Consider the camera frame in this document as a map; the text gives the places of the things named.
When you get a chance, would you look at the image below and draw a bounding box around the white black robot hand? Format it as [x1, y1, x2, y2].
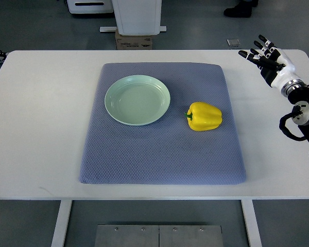
[238, 35, 306, 97]

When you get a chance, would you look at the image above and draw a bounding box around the yellow bell pepper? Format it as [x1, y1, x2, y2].
[184, 102, 222, 131]

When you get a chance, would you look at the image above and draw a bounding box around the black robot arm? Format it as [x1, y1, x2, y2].
[279, 79, 309, 142]

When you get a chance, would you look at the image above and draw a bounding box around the grey floor plate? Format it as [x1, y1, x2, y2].
[226, 39, 241, 47]

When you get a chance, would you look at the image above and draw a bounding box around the light green plate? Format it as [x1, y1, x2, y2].
[105, 75, 170, 126]

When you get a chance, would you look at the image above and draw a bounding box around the black shoe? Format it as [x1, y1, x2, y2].
[224, 0, 259, 18]

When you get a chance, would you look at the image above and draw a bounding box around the blue textured mat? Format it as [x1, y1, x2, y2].
[79, 62, 246, 185]

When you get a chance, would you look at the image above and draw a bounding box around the cardboard box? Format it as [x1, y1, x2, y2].
[115, 30, 152, 50]

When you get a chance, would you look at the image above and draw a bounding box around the white machine base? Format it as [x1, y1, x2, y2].
[99, 0, 167, 36]

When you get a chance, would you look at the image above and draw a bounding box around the right white table leg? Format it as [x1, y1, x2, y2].
[241, 199, 262, 247]

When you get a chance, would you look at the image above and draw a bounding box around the white table leg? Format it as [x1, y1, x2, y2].
[241, 199, 262, 247]
[51, 200, 72, 247]

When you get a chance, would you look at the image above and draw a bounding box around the white cabinet with slot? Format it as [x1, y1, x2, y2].
[66, 0, 114, 14]

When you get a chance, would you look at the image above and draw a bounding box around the left white table leg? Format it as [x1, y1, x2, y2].
[51, 200, 72, 247]

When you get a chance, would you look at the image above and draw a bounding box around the metal base plate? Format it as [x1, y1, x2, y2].
[95, 225, 224, 246]

